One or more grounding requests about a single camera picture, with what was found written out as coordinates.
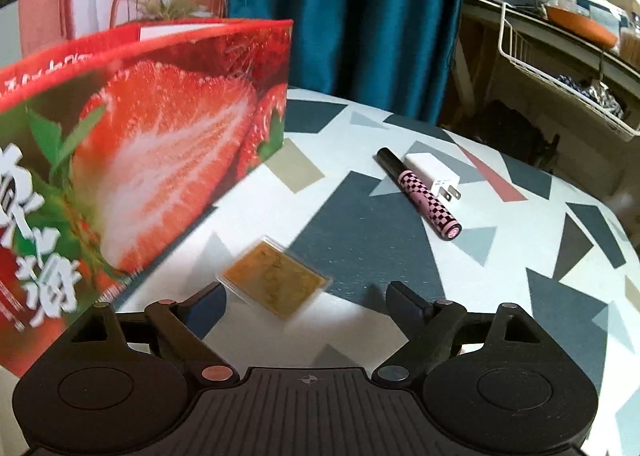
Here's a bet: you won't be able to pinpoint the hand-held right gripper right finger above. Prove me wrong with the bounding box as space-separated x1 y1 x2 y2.
372 281 544 385

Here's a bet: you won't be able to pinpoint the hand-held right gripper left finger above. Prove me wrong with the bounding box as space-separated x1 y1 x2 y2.
70 283 236 385

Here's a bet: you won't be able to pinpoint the gold card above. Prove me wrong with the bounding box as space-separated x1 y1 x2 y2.
216 236 335 321

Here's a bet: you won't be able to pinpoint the red strawberry print cardboard box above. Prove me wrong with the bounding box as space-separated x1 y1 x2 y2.
0 18 295 379

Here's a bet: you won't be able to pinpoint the geometric pattern tablecloth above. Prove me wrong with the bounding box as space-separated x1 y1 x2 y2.
100 86 640 442

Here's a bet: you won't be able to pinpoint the pink checkered tube black cap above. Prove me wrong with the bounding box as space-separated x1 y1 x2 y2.
376 147 463 241

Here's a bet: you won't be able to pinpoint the white charger plug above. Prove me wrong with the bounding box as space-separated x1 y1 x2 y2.
404 152 462 203

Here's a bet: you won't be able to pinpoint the blue white patterned packets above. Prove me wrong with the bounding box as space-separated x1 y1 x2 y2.
557 74 626 119

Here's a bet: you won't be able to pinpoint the teal blue curtain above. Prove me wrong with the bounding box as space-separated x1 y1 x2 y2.
229 0 476 127

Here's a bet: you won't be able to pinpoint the cluttered shelf with cosmetics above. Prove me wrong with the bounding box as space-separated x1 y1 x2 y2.
462 0 640 86

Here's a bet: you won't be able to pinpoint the orange tray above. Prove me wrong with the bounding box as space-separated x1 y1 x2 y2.
545 4 621 49

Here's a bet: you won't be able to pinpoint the cotton swab container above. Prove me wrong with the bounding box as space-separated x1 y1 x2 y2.
619 28 640 60

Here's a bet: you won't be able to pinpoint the clear cosmetic organizer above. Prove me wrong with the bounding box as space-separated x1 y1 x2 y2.
575 0 627 31

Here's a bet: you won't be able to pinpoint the white wire basket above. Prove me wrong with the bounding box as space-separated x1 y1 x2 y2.
497 3 640 141

